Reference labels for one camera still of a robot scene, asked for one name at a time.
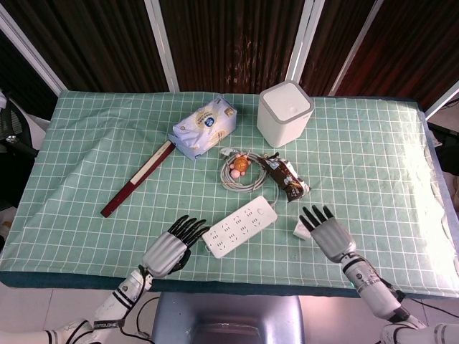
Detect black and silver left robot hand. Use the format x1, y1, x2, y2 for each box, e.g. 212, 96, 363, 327
142, 214, 211, 279

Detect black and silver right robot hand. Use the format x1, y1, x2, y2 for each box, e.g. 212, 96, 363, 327
298, 204, 358, 264

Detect small white plug adapter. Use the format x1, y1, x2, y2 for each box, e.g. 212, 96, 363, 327
293, 221, 311, 239

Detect white power strip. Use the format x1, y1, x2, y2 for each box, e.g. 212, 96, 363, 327
202, 195, 279, 259

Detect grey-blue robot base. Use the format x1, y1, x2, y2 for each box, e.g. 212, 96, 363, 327
150, 292, 306, 344

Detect dark teal table cover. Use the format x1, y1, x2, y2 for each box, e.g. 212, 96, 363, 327
0, 270, 426, 299

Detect green checked tablecloth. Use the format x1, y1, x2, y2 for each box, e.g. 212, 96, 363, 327
0, 89, 459, 298

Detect brown snack wrapper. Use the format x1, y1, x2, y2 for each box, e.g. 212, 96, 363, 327
258, 152, 312, 204

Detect dark red folded fan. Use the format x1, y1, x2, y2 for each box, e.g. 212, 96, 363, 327
100, 139, 177, 219

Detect orange and pink turtle toy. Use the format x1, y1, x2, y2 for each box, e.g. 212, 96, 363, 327
229, 153, 252, 179

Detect white square trash bin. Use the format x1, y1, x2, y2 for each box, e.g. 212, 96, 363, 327
256, 81, 316, 148

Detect blue and white tissue pack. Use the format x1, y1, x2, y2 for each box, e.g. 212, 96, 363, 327
167, 95, 240, 161

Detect black mesh office chair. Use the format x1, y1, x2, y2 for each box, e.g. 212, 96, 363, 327
0, 95, 39, 212

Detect thin black floor cable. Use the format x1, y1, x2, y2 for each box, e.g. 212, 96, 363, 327
136, 295, 161, 338

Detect white cable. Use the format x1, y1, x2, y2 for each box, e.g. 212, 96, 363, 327
218, 146, 283, 209

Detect dark folding screen white frame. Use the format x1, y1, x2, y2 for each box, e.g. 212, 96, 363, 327
0, 0, 459, 112

